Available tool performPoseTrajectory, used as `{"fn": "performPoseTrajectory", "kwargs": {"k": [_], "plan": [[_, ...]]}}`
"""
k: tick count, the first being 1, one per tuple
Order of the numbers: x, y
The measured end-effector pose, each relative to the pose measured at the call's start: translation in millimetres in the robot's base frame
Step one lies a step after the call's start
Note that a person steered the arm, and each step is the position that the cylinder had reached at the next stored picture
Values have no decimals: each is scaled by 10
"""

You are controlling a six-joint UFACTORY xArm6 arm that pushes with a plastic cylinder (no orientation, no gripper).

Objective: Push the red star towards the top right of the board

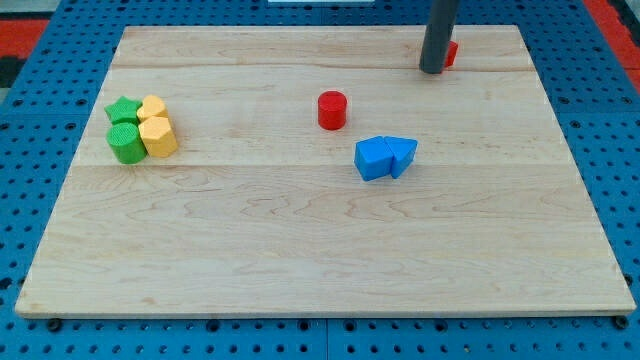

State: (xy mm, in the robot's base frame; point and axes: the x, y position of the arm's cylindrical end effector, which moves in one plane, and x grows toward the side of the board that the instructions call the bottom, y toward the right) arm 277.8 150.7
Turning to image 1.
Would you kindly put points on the red star block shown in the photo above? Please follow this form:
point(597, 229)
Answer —
point(451, 54)

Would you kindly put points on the light wooden board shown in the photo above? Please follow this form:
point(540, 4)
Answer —
point(262, 213)

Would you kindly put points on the green star block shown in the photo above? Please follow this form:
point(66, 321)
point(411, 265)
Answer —
point(123, 110)

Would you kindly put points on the blue cube block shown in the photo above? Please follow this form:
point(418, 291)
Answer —
point(373, 158)

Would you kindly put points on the red cylinder block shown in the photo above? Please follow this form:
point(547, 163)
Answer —
point(332, 110)

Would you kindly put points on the blue triangle block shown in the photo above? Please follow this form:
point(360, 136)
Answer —
point(403, 150)

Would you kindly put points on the yellow hexagon block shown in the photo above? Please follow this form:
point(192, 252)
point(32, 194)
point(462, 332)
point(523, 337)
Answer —
point(158, 136)

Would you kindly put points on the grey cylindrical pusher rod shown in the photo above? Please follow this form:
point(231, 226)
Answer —
point(438, 32)

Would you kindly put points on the yellow heart block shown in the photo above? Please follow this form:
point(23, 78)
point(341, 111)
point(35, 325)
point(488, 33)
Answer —
point(152, 106)

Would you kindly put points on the green cylinder block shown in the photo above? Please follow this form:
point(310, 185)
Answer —
point(126, 144)

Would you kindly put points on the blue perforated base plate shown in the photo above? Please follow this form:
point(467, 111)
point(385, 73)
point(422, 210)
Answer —
point(43, 115)

